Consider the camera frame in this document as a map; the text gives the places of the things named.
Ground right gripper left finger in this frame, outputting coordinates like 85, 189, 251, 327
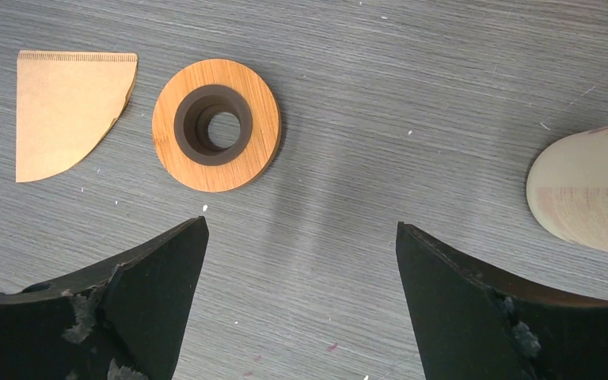
0, 217, 209, 379

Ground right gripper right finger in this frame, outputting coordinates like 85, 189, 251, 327
396, 222, 608, 379

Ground small wooden ring holder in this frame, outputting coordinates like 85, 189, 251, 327
152, 59, 282, 192

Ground left brown paper filter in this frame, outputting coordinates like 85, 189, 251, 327
15, 50, 138, 183

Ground cream pump bottle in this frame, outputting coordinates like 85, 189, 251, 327
526, 127, 608, 252

